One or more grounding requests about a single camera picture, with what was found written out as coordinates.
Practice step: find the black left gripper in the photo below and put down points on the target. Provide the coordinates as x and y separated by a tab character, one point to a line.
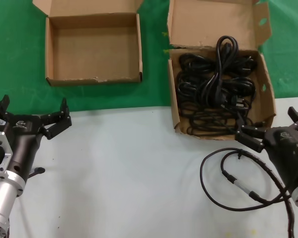
22	138

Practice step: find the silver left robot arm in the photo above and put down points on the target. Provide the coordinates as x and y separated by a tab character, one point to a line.
1	205

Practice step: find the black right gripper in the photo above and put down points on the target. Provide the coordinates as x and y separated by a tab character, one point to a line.
283	148

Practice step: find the shallow open cardboard box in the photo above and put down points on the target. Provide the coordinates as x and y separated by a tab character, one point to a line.
94	47

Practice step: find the green table cloth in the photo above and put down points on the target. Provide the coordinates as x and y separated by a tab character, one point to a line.
17	62

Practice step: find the cardboard box with torn lid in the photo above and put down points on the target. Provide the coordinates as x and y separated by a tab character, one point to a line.
208	22

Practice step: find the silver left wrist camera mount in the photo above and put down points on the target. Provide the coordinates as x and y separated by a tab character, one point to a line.
0	138

